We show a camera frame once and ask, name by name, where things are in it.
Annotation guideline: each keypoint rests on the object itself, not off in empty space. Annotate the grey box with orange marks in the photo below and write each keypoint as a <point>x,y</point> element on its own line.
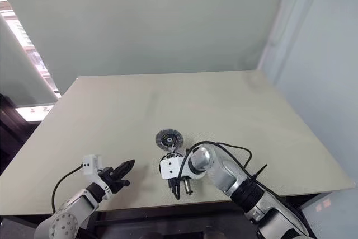
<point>327,213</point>

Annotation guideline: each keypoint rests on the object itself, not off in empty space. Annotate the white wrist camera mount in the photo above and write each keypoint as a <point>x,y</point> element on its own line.
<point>170,167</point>
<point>91,164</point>

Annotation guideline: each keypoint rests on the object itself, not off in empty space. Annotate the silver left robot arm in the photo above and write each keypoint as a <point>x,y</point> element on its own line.
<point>72,208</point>

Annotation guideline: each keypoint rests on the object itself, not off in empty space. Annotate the small round grey disc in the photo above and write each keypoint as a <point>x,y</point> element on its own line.
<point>167,139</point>

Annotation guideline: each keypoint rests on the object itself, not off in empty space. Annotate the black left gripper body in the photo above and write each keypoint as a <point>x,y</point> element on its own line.
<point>109,178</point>

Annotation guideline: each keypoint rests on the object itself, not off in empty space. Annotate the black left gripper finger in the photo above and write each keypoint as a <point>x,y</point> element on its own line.
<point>120,184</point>
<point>124,167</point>

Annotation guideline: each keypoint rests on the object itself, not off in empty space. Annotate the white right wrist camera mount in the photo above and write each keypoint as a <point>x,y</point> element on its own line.
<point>170,167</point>

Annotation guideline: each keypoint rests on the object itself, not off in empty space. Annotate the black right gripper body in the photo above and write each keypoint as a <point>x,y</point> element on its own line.
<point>176,187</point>

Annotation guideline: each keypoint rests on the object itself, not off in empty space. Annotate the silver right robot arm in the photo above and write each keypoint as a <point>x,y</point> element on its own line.
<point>223,169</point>

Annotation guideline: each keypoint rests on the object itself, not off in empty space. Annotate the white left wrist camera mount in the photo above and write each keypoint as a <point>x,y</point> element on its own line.
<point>91,164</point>

